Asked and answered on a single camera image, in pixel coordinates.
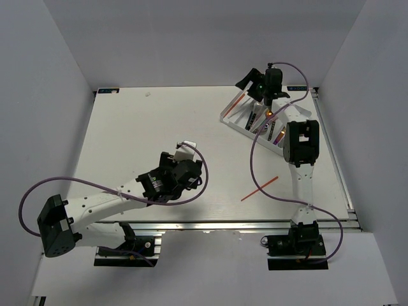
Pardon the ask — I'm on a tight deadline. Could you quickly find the right blue table label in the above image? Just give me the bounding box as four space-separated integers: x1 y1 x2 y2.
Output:
287 85 309 91

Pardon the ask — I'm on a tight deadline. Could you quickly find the aluminium table front rail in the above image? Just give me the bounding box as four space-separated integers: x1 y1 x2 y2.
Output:
92 218 361 231

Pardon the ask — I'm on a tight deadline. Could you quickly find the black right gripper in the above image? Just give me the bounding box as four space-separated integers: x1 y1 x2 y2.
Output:
236 68 268 103

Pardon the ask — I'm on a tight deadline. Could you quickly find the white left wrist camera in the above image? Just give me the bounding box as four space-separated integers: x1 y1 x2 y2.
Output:
173 140 197 163

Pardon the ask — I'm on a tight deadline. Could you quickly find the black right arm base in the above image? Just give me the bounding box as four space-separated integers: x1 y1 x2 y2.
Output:
260 221 328 271

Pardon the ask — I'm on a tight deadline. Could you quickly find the blue table label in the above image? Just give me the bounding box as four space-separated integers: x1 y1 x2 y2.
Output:
287 85 309 91
97 88 120 94

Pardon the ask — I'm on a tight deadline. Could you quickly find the iridescent rainbow knife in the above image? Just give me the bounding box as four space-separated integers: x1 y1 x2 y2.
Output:
273 127 286 145

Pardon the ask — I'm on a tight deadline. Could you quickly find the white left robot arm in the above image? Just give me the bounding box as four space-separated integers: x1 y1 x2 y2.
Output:
37 152 203 258

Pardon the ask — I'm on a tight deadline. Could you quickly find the white divided utensil tray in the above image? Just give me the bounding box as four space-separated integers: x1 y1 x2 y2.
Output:
219 85 312 157

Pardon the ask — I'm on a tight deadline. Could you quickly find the silver spoon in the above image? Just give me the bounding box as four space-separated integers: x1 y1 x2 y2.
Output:
267 121 275 142

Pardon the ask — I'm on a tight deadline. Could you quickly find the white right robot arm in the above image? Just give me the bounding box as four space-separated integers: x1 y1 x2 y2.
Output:
235 63 319 231

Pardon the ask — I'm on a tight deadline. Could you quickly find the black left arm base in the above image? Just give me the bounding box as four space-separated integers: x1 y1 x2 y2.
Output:
94 222 160 268

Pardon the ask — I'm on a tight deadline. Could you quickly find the orange chopstick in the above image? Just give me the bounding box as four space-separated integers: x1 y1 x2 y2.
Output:
221 91 246 118
240 176 279 201

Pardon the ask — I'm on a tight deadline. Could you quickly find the fork with black patterned handle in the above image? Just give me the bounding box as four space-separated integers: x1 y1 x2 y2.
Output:
245 110 257 131

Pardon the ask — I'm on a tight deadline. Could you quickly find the white chopstick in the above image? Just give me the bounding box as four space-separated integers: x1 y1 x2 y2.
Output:
227 98 252 119

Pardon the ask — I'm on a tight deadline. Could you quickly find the left blue table label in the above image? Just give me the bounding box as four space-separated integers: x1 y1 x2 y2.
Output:
97 88 120 94

